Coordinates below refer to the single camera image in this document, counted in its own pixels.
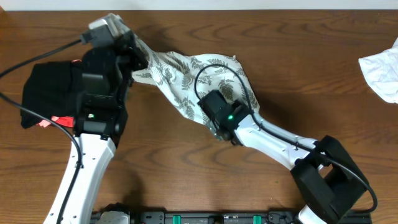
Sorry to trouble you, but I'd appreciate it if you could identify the plain white cloth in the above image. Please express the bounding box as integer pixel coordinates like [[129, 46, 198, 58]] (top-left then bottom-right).
[[358, 40, 397, 104]]

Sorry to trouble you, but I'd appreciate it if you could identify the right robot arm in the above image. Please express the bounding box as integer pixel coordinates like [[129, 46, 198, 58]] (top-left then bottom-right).
[[198, 90, 371, 223]]

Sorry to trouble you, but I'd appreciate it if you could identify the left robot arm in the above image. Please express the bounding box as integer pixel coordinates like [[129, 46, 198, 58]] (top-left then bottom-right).
[[45, 31, 148, 223]]

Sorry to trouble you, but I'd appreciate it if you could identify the white fern print garment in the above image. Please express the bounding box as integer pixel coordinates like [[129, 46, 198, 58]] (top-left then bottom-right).
[[132, 37, 260, 125]]

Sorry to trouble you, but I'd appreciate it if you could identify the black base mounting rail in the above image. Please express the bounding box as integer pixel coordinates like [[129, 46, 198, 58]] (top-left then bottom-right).
[[90, 202, 373, 224]]

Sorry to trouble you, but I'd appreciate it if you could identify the folded black and coral garment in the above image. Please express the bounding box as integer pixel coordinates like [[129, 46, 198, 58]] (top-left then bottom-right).
[[22, 60, 84, 128]]

